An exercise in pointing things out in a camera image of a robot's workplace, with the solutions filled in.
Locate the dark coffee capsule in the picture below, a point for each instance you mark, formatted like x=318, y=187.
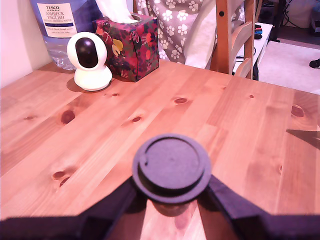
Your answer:
x=172, y=162

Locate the floral tissue box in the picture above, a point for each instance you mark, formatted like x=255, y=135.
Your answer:
x=140, y=50

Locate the small black shoe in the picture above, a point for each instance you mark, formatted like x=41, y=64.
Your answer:
x=315, y=63

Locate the white low cabinet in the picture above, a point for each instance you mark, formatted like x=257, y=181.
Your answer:
x=262, y=42

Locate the wooden chair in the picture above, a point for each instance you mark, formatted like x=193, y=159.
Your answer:
x=222, y=37

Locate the large clear water bottle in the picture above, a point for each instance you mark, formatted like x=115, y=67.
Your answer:
x=57, y=45

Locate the red blue game controller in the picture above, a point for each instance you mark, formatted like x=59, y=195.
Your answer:
x=258, y=32

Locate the grey paw print blanket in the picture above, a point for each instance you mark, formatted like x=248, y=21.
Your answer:
x=180, y=30

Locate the white tissue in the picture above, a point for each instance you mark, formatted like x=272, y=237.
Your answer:
x=112, y=10

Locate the small white round camera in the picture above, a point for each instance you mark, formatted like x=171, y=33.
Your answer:
x=87, y=72

